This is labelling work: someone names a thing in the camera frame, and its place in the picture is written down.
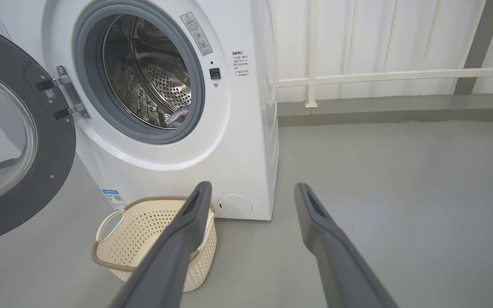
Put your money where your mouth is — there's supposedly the small printed text sticker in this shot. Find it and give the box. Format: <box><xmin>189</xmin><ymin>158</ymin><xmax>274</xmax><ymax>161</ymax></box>
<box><xmin>231</xmin><ymin>51</ymin><xmax>251</xmax><ymax>79</ymax></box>

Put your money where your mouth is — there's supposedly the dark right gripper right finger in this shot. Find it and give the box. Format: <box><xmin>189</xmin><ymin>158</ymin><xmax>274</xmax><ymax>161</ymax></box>
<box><xmin>294</xmin><ymin>182</ymin><xmax>399</xmax><ymax>308</ymax></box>

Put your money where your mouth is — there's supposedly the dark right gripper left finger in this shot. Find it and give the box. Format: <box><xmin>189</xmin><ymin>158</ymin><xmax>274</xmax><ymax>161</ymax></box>
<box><xmin>110</xmin><ymin>181</ymin><xmax>212</xmax><ymax>308</ymax></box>

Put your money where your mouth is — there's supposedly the metal door hinge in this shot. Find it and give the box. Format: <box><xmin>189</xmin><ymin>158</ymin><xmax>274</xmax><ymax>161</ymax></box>
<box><xmin>36</xmin><ymin>65</ymin><xmax>90</xmax><ymax>121</ymax></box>

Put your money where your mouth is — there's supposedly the cream perforated laundry basket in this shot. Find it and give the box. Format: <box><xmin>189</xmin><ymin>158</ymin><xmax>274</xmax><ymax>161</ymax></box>
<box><xmin>91</xmin><ymin>195</ymin><xmax>217</xmax><ymax>293</ymax></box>

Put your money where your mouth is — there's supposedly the grey rubber door gasket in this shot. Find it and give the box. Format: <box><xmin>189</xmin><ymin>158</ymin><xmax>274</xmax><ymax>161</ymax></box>
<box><xmin>72</xmin><ymin>0</ymin><xmax>206</xmax><ymax>145</ymax></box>

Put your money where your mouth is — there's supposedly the round white drain filter cover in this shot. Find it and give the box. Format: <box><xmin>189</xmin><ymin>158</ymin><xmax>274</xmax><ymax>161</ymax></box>
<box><xmin>217</xmin><ymin>193</ymin><xmax>254</xmax><ymax>218</ymax></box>

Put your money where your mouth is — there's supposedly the grey warning label sticker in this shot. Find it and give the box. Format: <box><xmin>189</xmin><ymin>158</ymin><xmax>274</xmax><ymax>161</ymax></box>
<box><xmin>180</xmin><ymin>12</ymin><xmax>213</xmax><ymax>56</ymax></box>

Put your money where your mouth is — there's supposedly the blue printed children's garment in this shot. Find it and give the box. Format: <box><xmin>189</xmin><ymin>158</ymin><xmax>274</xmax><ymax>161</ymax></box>
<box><xmin>165</xmin><ymin>107</ymin><xmax>192</xmax><ymax>129</ymax></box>

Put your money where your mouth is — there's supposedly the perforated steel washing machine drum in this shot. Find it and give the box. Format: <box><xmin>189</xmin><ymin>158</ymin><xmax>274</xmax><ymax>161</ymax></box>
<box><xmin>102</xmin><ymin>14</ymin><xmax>193</xmax><ymax>130</ymax></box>

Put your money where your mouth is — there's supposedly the white metal railing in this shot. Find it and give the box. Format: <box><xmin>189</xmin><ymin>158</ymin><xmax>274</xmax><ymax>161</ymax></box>
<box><xmin>274</xmin><ymin>0</ymin><xmax>493</xmax><ymax>109</ymax></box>

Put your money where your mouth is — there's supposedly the white front-load washing machine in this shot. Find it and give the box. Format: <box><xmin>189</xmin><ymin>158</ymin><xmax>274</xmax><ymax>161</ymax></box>
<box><xmin>0</xmin><ymin>0</ymin><xmax>279</xmax><ymax>222</ymax></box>

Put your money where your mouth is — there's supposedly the black round glass washer door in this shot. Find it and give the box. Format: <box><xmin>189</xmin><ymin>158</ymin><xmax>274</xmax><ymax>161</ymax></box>
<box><xmin>0</xmin><ymin>20</ymin><xmax>77</xmax><ymax>247</ymax></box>

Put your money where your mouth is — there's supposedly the blue energy label sticker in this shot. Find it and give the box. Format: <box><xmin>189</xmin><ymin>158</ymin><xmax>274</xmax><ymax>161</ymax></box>
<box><xmin>102</xmin><ymin>190</ymin><xmax>128</xmax><ymax>211</ymax></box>

